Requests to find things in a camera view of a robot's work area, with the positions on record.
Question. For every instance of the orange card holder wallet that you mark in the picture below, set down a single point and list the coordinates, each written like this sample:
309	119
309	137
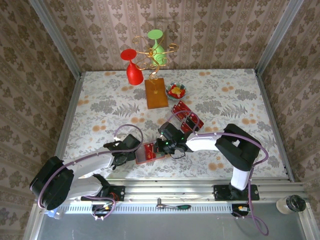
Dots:
140	156

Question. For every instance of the red VIP card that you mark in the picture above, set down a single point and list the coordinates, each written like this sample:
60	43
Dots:
177	110
187	128
184	106
150	153
200	122

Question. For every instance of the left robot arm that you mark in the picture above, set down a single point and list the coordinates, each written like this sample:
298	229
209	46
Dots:
85	162

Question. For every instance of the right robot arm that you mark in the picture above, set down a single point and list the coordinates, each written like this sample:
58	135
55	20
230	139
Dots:
237	147

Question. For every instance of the black card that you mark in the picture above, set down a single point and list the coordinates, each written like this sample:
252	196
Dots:
192	123

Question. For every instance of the small bowl of candies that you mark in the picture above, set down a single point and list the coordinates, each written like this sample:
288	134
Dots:
176	97

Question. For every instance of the yellow candy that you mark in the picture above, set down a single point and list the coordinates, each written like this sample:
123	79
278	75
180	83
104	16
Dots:
176	90

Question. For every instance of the black connector yellow plug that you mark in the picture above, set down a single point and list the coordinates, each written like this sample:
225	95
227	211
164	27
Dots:
102	208
240	208

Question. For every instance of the floral tablecloth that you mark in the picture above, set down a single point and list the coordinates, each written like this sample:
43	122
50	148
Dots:
112	87

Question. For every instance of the red wine glass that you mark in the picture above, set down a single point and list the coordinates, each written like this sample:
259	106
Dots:
135	75

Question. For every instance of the grey metal panel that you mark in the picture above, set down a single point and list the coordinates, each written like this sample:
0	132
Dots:
162	227

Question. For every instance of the green wine glass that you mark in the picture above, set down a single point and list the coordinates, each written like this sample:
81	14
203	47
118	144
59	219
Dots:
157	52

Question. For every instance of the blue connector block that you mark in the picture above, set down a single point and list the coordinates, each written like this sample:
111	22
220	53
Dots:
52	214

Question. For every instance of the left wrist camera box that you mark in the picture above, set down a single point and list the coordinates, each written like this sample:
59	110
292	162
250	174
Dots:
118	137

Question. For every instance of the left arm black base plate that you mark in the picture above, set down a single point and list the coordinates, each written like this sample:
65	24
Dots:
120	192

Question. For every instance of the aluminium mounting rail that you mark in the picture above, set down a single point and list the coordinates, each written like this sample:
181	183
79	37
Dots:
170	191

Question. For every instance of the aluminium table side rail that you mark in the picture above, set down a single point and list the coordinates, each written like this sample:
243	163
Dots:
268	107
75	100

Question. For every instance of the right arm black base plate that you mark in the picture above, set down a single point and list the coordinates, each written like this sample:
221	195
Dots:
220	193

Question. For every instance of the aluminium frame post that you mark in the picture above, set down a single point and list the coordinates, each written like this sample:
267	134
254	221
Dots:
277	37
57	37

